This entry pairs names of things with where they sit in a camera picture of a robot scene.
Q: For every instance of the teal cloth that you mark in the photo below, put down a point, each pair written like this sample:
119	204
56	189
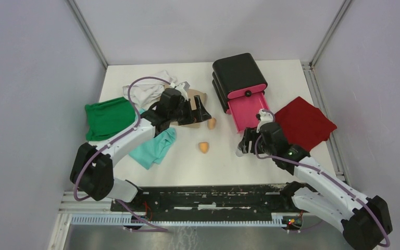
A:
153	152

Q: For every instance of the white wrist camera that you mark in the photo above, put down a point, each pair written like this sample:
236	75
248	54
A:
182	87
265	116

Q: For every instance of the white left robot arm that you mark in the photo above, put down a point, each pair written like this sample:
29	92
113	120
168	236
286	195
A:
93	168

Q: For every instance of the peach gourd makeup sponge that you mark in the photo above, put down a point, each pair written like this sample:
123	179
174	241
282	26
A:
211	123

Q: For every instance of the red cloth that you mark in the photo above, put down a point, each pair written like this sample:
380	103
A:
304	124

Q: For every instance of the beige folded cloth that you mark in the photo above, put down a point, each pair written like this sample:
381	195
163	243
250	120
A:
193	106

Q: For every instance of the black pink drawer organizer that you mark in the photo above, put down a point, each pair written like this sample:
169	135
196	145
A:
233	73

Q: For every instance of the green cloth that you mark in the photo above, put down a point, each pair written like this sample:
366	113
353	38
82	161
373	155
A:
108	118

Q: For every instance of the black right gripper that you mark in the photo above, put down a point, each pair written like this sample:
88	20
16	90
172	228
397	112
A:
250	134

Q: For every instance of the small clear black-capped bottle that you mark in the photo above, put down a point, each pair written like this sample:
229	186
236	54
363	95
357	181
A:
239	153

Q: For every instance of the white crumpled cloth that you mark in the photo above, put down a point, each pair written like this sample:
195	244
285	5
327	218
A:
144	93

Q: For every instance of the orange teardrop makeup sponge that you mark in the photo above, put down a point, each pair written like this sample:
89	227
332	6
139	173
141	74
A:
203	147

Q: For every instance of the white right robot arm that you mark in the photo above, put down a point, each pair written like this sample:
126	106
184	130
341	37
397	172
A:
363	221

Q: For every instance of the pink top drawer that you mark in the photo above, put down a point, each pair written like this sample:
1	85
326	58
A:
247	91

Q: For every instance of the white slotted cable duct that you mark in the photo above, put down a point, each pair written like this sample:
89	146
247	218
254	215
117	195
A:
276	221

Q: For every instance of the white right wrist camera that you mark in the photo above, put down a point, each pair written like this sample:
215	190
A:
265	116

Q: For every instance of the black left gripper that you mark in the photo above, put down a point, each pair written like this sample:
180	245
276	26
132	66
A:
199	114

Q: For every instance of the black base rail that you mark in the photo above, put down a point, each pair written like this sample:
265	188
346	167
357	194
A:
210	203

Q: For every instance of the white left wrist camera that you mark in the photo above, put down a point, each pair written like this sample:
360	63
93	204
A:
182	87

